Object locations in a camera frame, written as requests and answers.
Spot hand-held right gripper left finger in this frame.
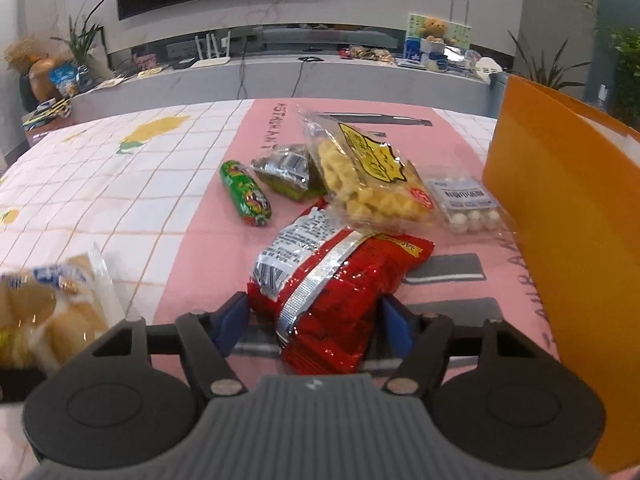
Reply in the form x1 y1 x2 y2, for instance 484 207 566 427
90 291 251 398

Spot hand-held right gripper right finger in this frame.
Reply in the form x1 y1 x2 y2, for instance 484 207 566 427
382 296 540 397

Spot large red snack packet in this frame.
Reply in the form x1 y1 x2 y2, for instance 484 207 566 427
246 198 436 377

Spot green sausage snack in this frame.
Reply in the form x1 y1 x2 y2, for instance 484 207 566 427
219 160 274 229

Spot clear gum box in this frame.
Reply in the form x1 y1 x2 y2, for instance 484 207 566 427
424 175 503 234

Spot yellow puffed snack bag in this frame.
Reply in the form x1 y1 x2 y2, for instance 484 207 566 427
294 104 437 232

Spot dark green snack packet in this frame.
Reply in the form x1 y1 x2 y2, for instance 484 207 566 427
249 143 327 204

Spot clear bread packet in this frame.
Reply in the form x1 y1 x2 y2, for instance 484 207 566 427
0 241 124 375

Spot orange cardboard box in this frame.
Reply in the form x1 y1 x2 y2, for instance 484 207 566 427
481 75 640 475

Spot pile of small snacks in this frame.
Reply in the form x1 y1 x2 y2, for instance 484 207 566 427
340 45 401 65

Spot pink bottle-print mat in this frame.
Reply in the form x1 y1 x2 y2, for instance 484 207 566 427
152 97 561 376

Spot checked lemon-print tablecloth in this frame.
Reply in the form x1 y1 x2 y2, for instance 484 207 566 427
0 99 501 480

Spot long grey tv bench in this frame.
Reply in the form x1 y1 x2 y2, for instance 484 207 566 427
69 54 502 122

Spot grey-blue trash bin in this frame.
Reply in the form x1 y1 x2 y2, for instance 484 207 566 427
486 73 509 117

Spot white router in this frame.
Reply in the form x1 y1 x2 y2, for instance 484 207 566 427
191 31 233 69

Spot yellow papers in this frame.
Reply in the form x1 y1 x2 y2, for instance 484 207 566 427
92 74 131 91

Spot white blue mug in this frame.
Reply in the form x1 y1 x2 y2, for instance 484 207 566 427
425 42 451 72

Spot stack of colourful books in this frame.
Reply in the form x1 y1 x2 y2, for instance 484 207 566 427
21 96 72 129

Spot blue snack bag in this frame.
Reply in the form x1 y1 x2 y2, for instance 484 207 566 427
49 61 82 99

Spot long-leaf potted plant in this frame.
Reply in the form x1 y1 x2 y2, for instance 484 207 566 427
506 29 592 95

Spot brown teddy bear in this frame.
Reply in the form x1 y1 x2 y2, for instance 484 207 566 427
420 17 449 44

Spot brown vase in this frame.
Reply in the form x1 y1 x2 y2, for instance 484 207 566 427
26 56 67 102

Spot green plant in vase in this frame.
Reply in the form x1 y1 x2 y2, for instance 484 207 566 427
49 0 109 82

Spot bushy green plant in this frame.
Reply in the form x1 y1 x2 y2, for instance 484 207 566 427
606 26 640 127

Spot dried orange flowers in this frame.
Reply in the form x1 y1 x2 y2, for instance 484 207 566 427
3 34 49 69

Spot black cable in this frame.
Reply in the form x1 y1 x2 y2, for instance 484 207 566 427
238 51 327 100

